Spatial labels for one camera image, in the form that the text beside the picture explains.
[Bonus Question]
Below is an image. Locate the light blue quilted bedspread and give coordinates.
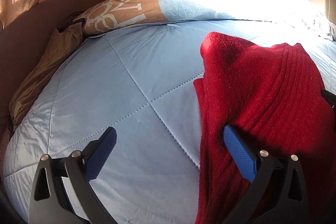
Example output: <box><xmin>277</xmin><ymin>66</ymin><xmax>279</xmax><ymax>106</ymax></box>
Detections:
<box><xmin>3</xmin><ymin>20</ymin><xmax>335</xmax><ymax>223</ymax></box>

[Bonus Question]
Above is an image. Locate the tan crumpled blanket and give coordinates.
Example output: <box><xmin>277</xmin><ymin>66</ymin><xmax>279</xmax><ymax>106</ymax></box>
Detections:
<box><xmin>9</xmin><ymin>20</ymin><xmax>84</xmax><ymax>129</ymax></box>

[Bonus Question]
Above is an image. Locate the red knitted sweater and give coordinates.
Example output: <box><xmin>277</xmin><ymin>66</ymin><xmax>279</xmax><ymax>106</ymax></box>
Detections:
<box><xmin>194</xmin><ymin>32</ymin><xmax>335</xmax><ymax>223</ymax></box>

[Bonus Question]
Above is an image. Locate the blue and tan pillow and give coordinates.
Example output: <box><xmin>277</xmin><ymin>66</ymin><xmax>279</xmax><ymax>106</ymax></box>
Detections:
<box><xmin>77</xmin><ymin>0</ymin><xmax>325</xmax><ymax>35</ymax></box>

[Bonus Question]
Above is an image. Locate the floral patterned pillow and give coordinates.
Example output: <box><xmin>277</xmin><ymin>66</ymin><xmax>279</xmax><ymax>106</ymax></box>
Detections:
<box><xmin>302</xmin><ymin>12</ymin><xmax>335</xmax><ymax>42</ymax></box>

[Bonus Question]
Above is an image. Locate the brown headboard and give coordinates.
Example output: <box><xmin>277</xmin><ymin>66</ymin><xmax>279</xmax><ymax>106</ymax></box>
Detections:
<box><xmin>0</xmin><ymin>0</ymin><xmax>104</xmax><ymax>135</ymax></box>

